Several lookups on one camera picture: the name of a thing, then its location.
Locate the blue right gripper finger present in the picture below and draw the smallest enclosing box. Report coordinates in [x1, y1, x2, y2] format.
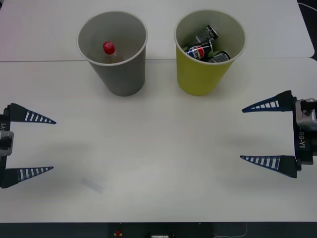
[239, 155, 302, 179]
[241, 90, 297, 114]

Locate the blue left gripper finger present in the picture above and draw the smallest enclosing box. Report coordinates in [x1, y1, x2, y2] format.
[9, 103, 57, 124]
[1, 166, 54, 189]

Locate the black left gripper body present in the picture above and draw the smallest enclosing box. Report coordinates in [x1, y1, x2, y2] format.
[0, 105, 12, 188]

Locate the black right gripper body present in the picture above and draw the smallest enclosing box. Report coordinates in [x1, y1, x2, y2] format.
[293, 98, 317, 166]

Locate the silver drink can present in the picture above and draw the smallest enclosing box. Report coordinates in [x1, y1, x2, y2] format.
[194, 24, 220, 43]

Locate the dark robot base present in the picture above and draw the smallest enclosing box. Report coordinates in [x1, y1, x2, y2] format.
[0, 222, 317, 238]

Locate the yellow-green plastic bin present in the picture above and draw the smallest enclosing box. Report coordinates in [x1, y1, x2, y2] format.
[173, 9, 246, 97]

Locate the black can red-blue emblem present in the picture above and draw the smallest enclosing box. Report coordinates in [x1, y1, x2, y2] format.
[184, 41, 214, 61]

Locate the grey plastic bin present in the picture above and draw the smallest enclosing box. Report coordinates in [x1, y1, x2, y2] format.
[77, 11, 149, 97]

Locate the red-capped plastic bottle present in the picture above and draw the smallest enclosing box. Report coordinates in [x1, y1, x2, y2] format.
[102, 41, 124, 64]

